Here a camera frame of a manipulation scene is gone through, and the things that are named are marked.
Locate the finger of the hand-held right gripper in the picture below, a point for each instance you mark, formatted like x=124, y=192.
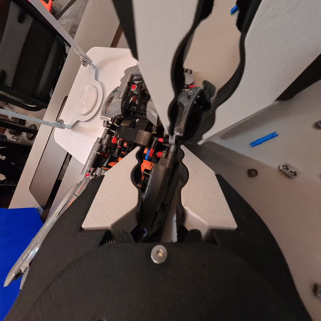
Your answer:
x=158, y=50
x=270, y=50

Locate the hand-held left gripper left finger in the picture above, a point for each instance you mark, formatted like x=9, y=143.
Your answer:
x=112, y=200

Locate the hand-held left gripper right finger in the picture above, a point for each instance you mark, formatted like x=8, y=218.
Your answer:
x=208, y=200

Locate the dark grey lego fender assembly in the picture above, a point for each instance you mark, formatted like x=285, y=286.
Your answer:
x=186, y=100

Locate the grey lego car model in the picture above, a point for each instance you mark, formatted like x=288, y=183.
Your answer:
x=130, y=133

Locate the small black lego bush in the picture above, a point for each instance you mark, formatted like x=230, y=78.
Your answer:
x=252, y=173

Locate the blue lego pin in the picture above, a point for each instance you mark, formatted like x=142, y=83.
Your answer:
x=234, y=9
x=263, y=139

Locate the grey two-hole lego connector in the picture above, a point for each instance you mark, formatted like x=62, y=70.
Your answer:
x=288, y=170

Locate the cluster of small lego connectors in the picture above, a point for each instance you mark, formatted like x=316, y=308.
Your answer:
x=318, y=124

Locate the orange box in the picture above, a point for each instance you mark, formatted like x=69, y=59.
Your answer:
x=47, y=3

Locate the blue plastic bin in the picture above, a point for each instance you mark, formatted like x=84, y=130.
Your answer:
x=17, y=238

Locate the black shelf unit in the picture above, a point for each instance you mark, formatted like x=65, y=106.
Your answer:
x=30, y=62

